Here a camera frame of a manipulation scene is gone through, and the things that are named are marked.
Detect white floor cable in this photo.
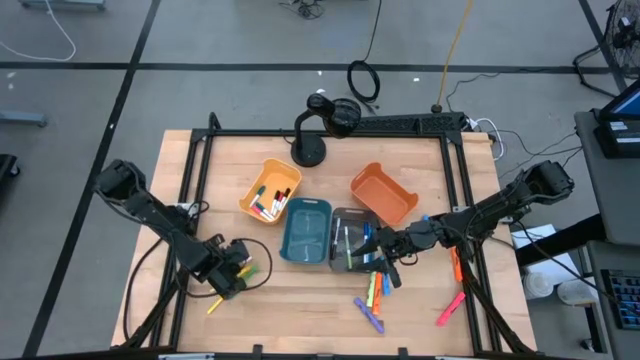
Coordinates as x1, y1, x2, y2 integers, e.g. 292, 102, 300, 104
0, 0, 77, 63

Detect yellow plastic bin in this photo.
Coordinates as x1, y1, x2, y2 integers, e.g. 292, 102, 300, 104
238, 158, 304, 226

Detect black aluminium table frame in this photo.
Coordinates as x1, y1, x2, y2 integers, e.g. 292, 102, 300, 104
110, 112, 540, 357

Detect black cart wheel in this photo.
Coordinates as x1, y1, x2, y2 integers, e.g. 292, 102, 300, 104
0, 153, 21, 184

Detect teal plastic bin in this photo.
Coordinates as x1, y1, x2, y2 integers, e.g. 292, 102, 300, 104
279, 197, 334, 265

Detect orange plastic bin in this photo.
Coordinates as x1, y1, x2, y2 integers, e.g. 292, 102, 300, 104
349, 161, 420, 227

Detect yellow hanging cable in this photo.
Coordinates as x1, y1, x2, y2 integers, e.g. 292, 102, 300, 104
435, 0, 475, 114

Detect black hanging cable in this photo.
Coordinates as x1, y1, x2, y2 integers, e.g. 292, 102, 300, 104
346, 0, 384, 114

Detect grey translucent plastic bin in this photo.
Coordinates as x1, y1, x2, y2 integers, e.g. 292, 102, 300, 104
327, 206, 381, 275

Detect orange Sharpie highlighter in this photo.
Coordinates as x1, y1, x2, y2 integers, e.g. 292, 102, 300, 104
372, 272, 384, 316

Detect black standing fan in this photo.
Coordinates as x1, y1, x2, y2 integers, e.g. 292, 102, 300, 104
572, 0, 640, 99

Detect black floor cable bundle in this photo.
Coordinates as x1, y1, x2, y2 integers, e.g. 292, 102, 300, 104
279, 0, 326, 21

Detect white round container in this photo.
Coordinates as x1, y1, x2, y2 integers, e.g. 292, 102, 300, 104
522, 269, 555, 301
556, 278, 596, 307

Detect pink highlighter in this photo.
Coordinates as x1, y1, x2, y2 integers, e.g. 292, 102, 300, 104
435, 291, 467, 328

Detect blue white-banded marker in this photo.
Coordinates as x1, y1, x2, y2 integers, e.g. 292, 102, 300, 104
361, 222, 374, 265

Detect black laptop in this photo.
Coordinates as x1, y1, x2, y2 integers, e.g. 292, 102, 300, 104
593, 79, 640, 160

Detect black camera stand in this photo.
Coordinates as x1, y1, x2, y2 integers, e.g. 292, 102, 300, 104
289, 92, 363, 169

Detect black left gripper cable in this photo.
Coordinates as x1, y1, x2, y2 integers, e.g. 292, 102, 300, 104
234, 237, 274, 294

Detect black keyboard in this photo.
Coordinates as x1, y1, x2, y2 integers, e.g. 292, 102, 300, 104
599, 268, 640, 331

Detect purple highlighter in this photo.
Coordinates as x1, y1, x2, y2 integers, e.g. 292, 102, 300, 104
353, 297, 386, 335

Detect black desk crossbar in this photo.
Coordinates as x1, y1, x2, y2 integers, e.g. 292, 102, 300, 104
514, 213, 606, 269

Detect grey stand foot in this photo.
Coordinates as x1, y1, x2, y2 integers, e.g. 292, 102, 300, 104
18, 0, 107, 11
0, 109, 49, 129

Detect grey side desk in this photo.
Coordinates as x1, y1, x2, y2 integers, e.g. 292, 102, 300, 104
573, 109, 640, 360

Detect grey white marker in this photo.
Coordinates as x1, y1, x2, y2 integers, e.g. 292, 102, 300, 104
331, 217, 342, 261

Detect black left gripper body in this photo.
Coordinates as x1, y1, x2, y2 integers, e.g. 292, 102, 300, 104
214, 239, 251, 301

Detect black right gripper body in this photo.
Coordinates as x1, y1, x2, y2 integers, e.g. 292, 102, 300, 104
377, 225, 420, 290

